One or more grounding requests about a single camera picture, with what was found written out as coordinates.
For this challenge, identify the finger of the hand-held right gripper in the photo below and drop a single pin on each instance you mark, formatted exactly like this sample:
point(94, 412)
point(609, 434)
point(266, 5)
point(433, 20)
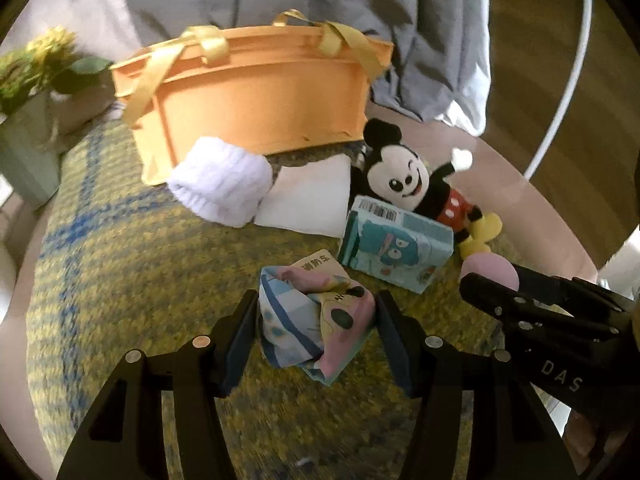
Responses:
point(550, 280)
point(487, 294)

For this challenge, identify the pink soft ball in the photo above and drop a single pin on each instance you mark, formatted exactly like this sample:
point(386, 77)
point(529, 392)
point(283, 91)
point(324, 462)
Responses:
point(492, 272)

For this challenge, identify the white metal hoop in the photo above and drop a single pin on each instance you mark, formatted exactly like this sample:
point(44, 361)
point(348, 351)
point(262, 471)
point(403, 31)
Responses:
point(565, 85)

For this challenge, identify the pale green ribbed vase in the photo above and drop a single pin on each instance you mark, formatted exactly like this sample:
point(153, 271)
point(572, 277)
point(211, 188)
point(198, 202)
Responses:
point(27, 160)

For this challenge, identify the black mouse plush toy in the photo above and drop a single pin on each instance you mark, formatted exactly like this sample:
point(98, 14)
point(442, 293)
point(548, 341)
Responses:
point(410, 180)

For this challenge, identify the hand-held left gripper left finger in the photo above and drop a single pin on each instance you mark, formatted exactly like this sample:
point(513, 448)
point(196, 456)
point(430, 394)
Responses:
point(239, 341)

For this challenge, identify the yellow and blue woven mat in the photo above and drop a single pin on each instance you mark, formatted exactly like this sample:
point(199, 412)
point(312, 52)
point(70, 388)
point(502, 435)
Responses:
point(125, 270)

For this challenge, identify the orange basket with yellow ribbons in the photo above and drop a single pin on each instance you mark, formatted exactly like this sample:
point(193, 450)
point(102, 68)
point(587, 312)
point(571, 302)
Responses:
point(260, 110)

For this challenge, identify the cartoon tissue packet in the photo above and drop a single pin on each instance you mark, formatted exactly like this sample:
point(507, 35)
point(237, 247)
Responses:
point(312, 315)

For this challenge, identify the blue cartoon tissue pack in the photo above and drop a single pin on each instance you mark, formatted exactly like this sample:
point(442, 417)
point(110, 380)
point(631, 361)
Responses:
point(395, 247)

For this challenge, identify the white knitted sock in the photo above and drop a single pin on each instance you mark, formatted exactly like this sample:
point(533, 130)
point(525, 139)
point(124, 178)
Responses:
point(220, 182)

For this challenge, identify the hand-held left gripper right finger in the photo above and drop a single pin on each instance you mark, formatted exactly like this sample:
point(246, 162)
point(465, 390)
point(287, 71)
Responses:
point(396, 344)

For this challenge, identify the white folded cloth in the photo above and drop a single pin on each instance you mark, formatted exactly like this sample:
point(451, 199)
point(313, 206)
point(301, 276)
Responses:
point(305, 200)

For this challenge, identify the yellow artificial flower plant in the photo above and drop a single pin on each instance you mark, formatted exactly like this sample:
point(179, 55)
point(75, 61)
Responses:
point(37, 67)

